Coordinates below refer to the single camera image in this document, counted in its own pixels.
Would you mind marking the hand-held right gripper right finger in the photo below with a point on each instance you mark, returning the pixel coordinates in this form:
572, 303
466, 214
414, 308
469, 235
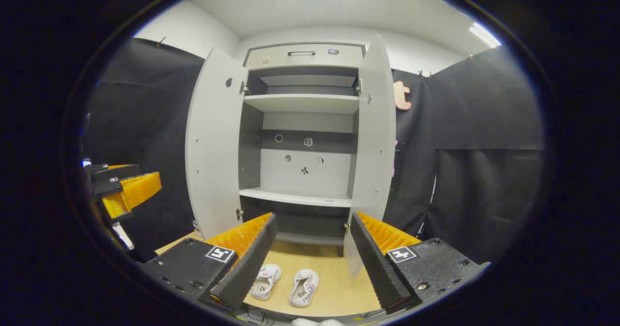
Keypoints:
378, 268

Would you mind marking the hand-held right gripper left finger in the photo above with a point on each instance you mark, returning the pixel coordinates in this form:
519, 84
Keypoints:
244, 268

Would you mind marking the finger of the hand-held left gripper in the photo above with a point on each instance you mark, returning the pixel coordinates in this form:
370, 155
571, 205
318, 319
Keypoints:
116, 172
140, 188

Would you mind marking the white shoe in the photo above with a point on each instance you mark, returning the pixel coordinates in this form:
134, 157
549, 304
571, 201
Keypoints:
304, 289
264, 283

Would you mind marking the grey cabinet door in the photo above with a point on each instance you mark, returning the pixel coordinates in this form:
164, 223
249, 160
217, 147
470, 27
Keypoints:
375, 137
213, 142

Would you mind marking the grey shoe cabinet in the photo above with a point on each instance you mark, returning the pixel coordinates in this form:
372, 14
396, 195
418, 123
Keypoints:
305, 103

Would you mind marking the white paper sheets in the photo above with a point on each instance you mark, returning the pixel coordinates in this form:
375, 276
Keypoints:
123, 236

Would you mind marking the black backdrop cloth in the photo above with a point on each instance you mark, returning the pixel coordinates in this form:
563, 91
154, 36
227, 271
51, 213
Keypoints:
484, 180
140, 108

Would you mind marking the ceiling light panel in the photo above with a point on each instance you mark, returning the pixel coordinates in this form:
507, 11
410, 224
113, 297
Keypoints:
484, 35

